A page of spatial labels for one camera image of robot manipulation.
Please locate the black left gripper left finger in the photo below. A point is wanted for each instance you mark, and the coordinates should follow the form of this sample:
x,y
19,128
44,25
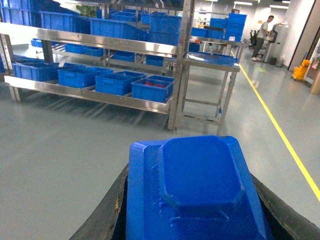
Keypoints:
x,y
108,220

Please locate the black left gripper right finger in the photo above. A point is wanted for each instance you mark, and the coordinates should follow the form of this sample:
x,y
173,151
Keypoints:
x,y
282,222

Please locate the blue block part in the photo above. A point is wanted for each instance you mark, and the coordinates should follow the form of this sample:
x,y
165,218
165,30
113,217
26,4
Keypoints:
x,y
192,188

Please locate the empty blue bin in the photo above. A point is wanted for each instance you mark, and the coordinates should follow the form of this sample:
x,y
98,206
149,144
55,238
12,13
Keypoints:
x,y
118,83

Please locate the blue bin with red bags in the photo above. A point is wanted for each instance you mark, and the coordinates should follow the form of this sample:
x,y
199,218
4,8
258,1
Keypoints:
x,y
151,93

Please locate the blue bin far left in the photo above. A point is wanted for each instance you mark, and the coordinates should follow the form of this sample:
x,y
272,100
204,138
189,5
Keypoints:
x,y
40,71

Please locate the steel flow rack shelf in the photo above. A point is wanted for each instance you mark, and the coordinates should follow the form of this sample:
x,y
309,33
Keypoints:
x,y
31,31

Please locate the blue bin on upper shelf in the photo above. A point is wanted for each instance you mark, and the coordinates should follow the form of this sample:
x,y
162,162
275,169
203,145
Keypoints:
x,y
169,24

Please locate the red bubble wrap bags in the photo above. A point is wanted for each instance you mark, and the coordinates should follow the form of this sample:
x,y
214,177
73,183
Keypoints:
x,y
149,83

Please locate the yellow mop bucket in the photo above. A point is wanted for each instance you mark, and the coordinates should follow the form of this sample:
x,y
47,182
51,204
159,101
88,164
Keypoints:
x,y
299,72

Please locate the steel side table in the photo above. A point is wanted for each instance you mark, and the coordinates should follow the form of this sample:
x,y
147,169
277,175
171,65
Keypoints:
x,y
205,89

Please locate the person in grey shirt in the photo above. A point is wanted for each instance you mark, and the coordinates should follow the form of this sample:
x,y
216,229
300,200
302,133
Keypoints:
x,y
263,32

